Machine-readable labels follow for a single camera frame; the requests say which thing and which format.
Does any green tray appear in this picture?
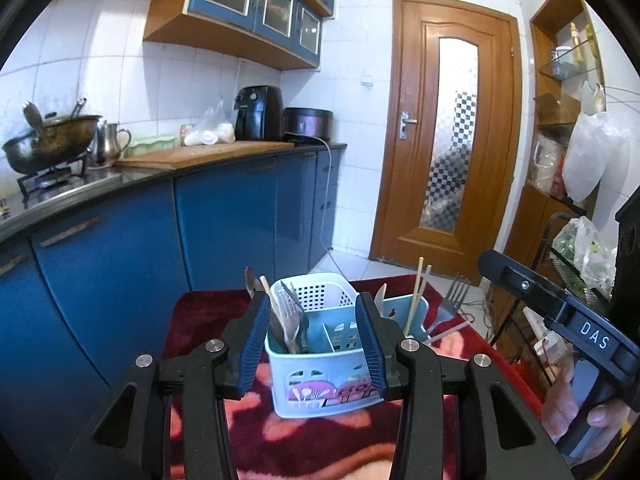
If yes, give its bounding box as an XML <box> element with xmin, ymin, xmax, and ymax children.
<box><xmin>122</xmin><ymin>135</ymin><xmax>178</xmax><ymax>158</ymax></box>

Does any large black wok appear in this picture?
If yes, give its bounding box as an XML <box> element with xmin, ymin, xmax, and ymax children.
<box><xmin>2</xmin><ymin>96</ymin><xmax>103</xmax><ymax>176</ymax></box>

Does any black metal rack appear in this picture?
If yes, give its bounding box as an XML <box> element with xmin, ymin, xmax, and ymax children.
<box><xmin>487</xmin><ymin>212</ymin><xmax>621</xmax><ymax>391</ymax></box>

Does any glass jar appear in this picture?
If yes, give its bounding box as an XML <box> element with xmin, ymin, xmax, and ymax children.
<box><xmin>550</xmin><ymin>46</ymin><xmax>576</xmax><ymax>78</ymax></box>

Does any blue base cabinet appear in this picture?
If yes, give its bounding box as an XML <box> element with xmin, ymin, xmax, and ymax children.
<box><xmin>0</xmin><ymin>149</ymin><xmax>346</xmax><ymax>480</ymax></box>

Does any clear plastic bag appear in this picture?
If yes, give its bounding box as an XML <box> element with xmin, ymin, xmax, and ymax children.
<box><xmin>180</xmin><ymin>100</ymin><xmax>237</xmax><ymax>147</ymax></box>

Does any white hanging plastic bag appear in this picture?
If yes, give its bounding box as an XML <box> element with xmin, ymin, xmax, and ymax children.
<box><xmin>562</xmin><ymin>110</ymin><xmax>632</xmax><ymax>203</ymax></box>

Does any gas stove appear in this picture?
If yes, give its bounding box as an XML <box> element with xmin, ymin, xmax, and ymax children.
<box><xmin>17</xmin><ymin>157</ymin><xmax>123</xmax><ymax>196</ymax></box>

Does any person's right hand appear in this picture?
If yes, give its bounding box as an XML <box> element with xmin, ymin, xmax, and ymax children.
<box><xmin>541</xmin><ymin>365</ymin><xmax>633</xmax><ymax>465</ymax></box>

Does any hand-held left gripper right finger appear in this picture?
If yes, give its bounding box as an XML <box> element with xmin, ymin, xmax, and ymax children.
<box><xmin>354</xmin><ymin>292</ymin><xmax>576</xmax><ymax>480</ymax></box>

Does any large metal fork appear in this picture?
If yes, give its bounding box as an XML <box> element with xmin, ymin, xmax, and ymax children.
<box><xmin>424</xmin><ymin>274</ymin><xmax>472</xmax><ymax>343</ymax></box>

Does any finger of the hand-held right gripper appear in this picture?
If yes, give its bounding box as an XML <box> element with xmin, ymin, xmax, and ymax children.
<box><xmin>477</xmin><ymin>250</ymin><xmax>571</xmax><ymax>325</ymax></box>

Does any blue wall cabinet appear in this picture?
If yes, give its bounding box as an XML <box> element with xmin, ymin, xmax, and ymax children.
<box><xmin>142</xmin><ymin>0</ymin><xmax>336</xmax><ymax>71</ymax></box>

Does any dark rice cooker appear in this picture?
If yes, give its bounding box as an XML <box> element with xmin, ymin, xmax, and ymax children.
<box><xmin>282</xmin><ymin>107</ymin><xmax>333</xmax><ymax>143</ymax></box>

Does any metal cup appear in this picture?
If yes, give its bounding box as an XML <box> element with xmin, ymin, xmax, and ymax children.
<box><xmin>90</xmin><ymin>120</ymin><xmax>133</xmax><ymax>168</ymax></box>

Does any red floral blanket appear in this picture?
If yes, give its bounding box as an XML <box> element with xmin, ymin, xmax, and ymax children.
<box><xmin>162</xmin><ymin>275</ymin><xmax>546</xmax><ymax>480</ymax></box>

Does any plastic bag of greens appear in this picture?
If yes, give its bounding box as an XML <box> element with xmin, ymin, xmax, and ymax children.
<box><xmin>550</xmin><ymin>216</ymin><xmax>618</xmax><ymax>301</ymax></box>

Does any wooden shelf unit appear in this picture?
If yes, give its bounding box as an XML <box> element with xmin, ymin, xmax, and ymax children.
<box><xmin>502</xmin><ymin>0</ymin><xmax>608</xmax><ymax>281</ymax></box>

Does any wooden chopstick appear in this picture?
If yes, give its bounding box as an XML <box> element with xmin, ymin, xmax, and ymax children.
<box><xmin>404</xmin><ymin>257</ymin><xmax>425</xmax><ymax>338</ymax></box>

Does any white cable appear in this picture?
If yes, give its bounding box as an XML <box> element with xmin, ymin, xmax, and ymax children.
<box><xmin>310</xmin><ymin>137</ymin><xmax>341</xmax><ymax>266</ymax></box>

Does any black air fryer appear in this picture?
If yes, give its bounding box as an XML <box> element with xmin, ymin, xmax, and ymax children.
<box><xmin>234</xmin><ymin>86</ymin><xmax>285</xmax><ymax>142</ymax></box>

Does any yellow bottle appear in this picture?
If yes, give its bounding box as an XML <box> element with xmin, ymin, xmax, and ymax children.
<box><xmin>570</xmin><ymin>22</ymin><xmax>584</xmax><ymax>66</ymax></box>

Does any black kitchen countertop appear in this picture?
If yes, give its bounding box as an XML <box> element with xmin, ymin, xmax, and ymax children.
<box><xmin>0</xmin><ymin>140</ymin><xmax>348</xmax><ymax>241</ymax></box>

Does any metal wok spatula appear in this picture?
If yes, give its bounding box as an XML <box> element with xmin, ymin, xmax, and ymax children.
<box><xmin>22</xmin><ymin>101</ymin><xmax>48</xmax><ymax>143</ymax></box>

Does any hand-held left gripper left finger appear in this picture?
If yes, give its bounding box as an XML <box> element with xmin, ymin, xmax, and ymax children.
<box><xmin>52</xmin><ymin>290</ymin><xmax>273</xmax><ymax>480</ymax></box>

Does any slim metal fork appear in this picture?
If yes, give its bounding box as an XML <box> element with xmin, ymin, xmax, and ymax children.
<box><xmin>280</xmin><ymin>280</ymin><xmax>310</xmax><ymax>353</ymax></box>
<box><xmin>272</xmin><ymin>287</ymin><xmax>301</xmax><ymax>353</ymax></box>

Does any wooden door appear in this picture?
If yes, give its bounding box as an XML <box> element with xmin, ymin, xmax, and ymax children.
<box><xmin>370</xmin><ymin>0</ymin><xmax>523</xmax><ymax>273</ymax></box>

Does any light blue plastic utensil box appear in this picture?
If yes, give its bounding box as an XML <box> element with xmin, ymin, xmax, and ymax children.
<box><xmin>263</xmin><ymin>272</ymin><xmax>431</xmax><ymax>420</ymax></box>

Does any white power strip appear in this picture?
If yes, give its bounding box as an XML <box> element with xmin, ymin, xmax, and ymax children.
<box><xmin>522</xmin><ymin>305</ymin><xmax>566</xmax><ymax>386</ymax></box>

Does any wooden cutting board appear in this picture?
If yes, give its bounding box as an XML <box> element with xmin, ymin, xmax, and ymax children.
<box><xmin>115</xmin><ymin>140</ymin><xmax>296</xmax><ymax>170</ymax></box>

